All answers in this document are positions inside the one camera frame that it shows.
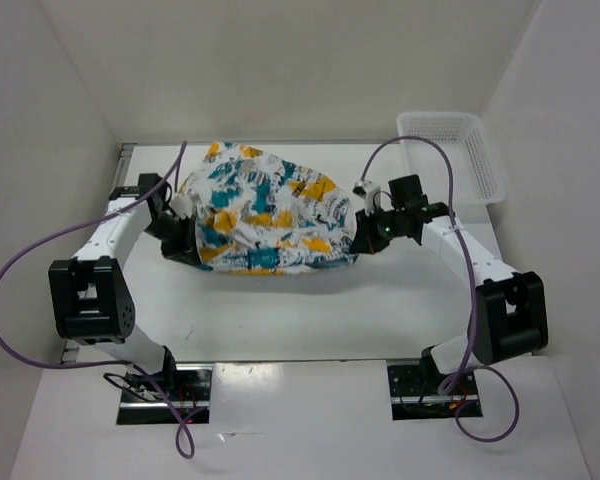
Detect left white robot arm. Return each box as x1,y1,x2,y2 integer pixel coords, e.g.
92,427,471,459
48,173,201,400

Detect purple cable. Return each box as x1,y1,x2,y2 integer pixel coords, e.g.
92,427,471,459
359,135,522,444
0,140,209,460

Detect white plastic mesh basket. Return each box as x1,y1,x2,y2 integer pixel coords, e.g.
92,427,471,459
396,111,506,206

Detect white yellow teal printed shorts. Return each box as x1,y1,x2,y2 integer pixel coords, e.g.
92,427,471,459
172,142,358,275

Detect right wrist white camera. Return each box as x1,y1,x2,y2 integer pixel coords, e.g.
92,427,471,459
353,180,381,216

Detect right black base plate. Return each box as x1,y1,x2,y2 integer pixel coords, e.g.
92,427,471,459
386,359,483,421

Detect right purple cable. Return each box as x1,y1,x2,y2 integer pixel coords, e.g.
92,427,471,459
359,135,522,444

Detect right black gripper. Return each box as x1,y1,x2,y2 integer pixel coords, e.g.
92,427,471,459
352,202,406,253

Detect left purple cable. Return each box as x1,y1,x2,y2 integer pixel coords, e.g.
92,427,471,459
0,140,209,460

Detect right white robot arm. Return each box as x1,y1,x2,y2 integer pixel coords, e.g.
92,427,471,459
351,175,549,393

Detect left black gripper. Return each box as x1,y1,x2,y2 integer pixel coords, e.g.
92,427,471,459
142,212,200,268

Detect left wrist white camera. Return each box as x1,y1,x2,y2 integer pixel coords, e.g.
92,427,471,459
170,195,195,219

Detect wrist white camera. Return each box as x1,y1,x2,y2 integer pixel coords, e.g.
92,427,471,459
170,195,195,219
353,180,381,216

